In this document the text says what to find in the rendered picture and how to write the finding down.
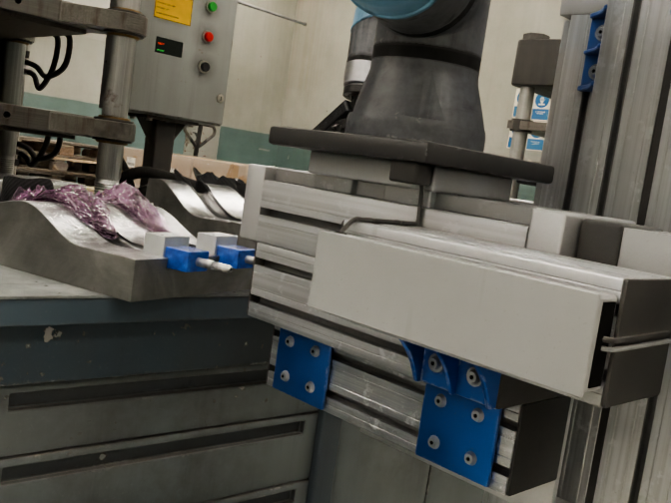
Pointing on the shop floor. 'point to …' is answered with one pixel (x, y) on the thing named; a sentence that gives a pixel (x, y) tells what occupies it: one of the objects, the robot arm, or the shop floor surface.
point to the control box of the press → (179, 72)
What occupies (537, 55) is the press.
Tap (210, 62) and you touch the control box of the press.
